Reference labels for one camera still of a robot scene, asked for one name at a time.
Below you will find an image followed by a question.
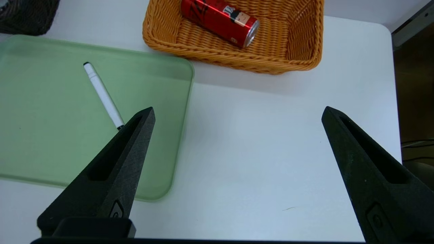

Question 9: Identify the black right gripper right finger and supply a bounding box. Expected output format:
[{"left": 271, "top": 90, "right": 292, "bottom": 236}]
[{"left": 321, "top": 106, "right": 434, "bottom": 243}]

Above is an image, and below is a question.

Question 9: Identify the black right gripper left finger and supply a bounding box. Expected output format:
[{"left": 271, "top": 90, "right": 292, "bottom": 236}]
[{"left": 37, "top": 107, "right": 156, "bottom": 238}]

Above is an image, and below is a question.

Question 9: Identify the red soda can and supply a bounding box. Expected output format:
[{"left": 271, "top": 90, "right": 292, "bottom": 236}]
[{"left": 180, "top": 0, "right": 260, "bottom": 48}]

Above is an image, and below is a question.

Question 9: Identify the orange wicker basket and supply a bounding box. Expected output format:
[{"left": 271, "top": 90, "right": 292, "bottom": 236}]
[{"left": 142, "top": 0, "right": 324, "bottom": 75}]

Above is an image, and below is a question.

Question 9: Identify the dark brown wicker basket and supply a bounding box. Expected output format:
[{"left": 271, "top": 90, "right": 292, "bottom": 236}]
[{"left": 0, "top": 0, "right": 61, "bottom": 36}]

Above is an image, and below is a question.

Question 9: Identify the light green plastic tray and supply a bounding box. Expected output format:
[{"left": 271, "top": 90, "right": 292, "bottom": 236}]
[{"left": 0, "top": 35, "right": 195, "bottom": 202}]

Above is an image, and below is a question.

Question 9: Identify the white marker pen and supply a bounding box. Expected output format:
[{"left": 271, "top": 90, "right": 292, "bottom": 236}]
[{"left": 83, "top": 62, "right": 125, "bottom": 130}]

